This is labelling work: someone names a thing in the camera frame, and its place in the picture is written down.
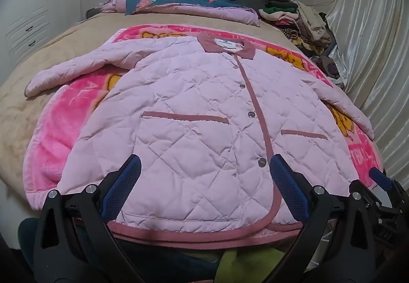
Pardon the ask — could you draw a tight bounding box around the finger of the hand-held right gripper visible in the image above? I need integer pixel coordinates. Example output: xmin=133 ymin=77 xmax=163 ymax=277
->
xmin=368 ymin=167 xmax=409 ymax=207

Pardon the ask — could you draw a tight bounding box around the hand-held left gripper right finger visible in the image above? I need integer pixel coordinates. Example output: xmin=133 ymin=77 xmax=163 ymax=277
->
xmin=270 ymin=153 xmax=384 ymax=283

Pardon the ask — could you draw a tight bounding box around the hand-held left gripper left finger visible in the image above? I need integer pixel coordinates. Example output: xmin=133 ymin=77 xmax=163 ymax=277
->
xmin=33 ymin=154 xmax=142 ymax=283

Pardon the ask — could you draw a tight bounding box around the pink quilted jacket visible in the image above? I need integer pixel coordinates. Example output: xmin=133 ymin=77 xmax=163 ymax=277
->
xmin=25 ymin=33 xmax=374 ymax=247

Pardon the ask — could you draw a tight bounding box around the pile of clothes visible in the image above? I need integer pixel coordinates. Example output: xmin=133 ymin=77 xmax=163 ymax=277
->
xmin=258 ymin=0 xmax=346 ymax=89

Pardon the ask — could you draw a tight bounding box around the pink printed blanket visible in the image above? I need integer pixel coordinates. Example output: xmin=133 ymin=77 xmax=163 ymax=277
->
xmin=22 ymin=23 xmax=389 ymax=207

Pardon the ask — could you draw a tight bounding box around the green cloth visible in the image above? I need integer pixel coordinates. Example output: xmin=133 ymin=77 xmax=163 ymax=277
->
xmin=219 ymin=246 xmax=290 ymax=283

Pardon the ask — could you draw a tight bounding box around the person's dark clothing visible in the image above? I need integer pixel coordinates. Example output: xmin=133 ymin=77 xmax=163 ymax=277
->
xmin=17 ymin=217 xmax=40 ymax=271

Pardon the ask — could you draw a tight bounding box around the beige bed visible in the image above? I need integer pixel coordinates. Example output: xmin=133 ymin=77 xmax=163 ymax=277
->
xmin=0 ymin=8 xmax=389 ymax=197

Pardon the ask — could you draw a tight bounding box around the white satin curtain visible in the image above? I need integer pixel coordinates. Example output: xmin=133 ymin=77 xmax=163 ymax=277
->
xmin=322 ymin=0 xmax=409 ymax=182

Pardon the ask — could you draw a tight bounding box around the white wardrobe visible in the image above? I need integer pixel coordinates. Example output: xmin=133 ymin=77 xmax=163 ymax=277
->
xmin=0 ymin=0 xmax=87 ymax=79

